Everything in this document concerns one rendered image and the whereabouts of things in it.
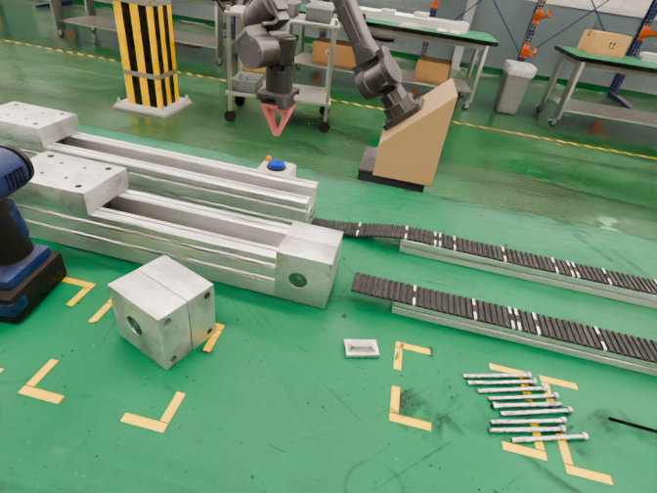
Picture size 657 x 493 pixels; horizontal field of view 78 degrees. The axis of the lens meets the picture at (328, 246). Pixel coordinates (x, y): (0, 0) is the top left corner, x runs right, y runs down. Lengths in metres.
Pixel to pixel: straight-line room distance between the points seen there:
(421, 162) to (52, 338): 0.90
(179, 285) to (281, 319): 0.17
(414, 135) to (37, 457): 0.97
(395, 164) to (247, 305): 0.64
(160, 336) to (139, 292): 0.06
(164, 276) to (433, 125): 0.77
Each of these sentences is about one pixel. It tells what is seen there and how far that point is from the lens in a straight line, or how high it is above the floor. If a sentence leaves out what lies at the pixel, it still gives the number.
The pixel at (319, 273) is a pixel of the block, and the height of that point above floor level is 0.85.
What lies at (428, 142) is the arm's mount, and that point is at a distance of 1.13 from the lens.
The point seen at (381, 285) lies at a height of 0.81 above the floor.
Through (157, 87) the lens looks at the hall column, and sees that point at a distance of 3.98.
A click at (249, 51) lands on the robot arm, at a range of 0.84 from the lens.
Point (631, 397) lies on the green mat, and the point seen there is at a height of 0.78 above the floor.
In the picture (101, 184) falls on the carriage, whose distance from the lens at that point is 0.79.
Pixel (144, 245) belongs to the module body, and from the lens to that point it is 0.75.
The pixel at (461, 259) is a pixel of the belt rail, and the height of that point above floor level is 0.79.
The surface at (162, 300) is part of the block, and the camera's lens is 0.56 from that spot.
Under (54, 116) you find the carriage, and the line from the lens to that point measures 1.11.
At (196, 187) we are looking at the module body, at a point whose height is 0.84.
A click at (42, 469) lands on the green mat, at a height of 0.78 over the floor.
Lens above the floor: 1.25
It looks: 35 degrees down
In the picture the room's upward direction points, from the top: 8 degrees clockwise
